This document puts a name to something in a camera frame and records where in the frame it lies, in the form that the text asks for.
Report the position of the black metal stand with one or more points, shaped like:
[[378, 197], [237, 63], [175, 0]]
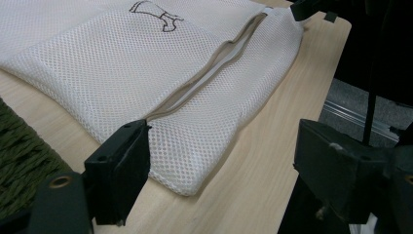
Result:
[[369, 120]]

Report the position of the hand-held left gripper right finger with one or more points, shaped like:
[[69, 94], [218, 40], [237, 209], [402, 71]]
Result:
[[337, 175]]

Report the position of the green woven basket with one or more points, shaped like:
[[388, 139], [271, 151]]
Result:
[[22, 152]]

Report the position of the black curtain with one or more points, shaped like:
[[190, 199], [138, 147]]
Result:
[[389, 48]]

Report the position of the metal floor rail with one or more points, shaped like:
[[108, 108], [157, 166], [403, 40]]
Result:
[[354, 117]]

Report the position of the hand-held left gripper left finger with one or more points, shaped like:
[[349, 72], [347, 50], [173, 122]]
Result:
[[113, 169]]

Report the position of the white mesh laundry bag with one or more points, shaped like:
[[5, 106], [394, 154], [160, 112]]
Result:
[[97, 65]]

